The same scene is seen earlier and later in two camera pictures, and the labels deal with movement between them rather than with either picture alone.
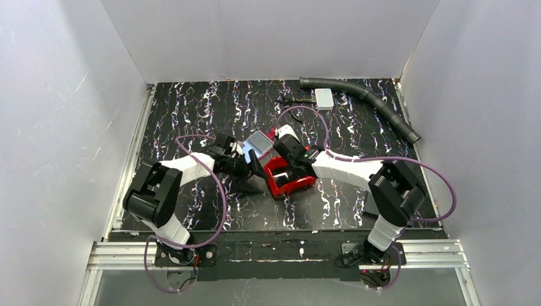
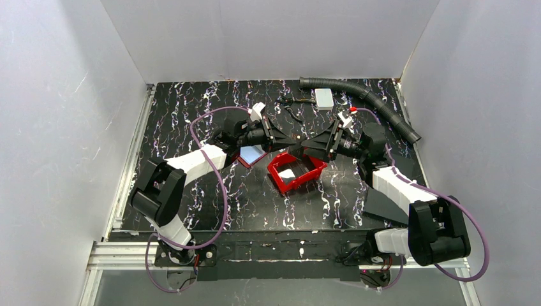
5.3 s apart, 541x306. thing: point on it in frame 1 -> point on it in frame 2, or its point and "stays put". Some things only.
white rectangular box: [324, 99] stays put
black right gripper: [280, 156] -> [332, 140]
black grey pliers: [287, 102] stays put
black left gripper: [245, 167] -> [270, 134]
